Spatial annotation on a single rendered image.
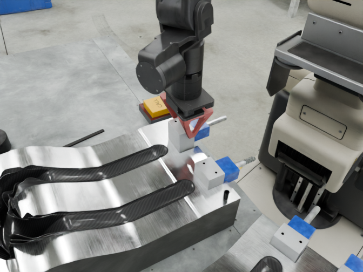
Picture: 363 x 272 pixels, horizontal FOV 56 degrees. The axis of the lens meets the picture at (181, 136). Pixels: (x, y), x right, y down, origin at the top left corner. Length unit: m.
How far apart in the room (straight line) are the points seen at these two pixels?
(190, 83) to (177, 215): 0.23
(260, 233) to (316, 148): 0.36
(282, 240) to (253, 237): 0.05
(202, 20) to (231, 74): 2.13
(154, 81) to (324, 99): 0.52
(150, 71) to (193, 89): 0.11
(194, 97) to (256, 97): 1.84
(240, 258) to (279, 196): 0.89
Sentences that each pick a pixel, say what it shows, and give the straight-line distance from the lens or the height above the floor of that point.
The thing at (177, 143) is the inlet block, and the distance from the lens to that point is 0.69.
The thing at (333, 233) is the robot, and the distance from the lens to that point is 1.44.
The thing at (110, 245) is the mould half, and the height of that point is 0.90.
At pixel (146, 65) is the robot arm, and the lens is 0.52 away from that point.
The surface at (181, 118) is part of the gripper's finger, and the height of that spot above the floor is 1.00.
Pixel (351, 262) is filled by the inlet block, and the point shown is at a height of 0.87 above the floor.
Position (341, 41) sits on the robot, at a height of 1.07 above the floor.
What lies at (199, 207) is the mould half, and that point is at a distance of 0.62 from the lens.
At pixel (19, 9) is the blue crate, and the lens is 3.76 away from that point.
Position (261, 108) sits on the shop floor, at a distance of 2.36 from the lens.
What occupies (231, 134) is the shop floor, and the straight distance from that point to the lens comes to 2.10.
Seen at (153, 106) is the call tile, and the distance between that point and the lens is 0.90.
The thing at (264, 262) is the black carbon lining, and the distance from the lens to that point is 0.63.
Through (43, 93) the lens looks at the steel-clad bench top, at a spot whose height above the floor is 0.80.
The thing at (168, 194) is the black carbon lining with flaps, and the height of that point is 0.88.
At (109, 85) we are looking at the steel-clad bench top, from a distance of 1.06.
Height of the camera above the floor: 1.39
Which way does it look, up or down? 43 degrees down
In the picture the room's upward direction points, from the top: 3 degrees clockwise
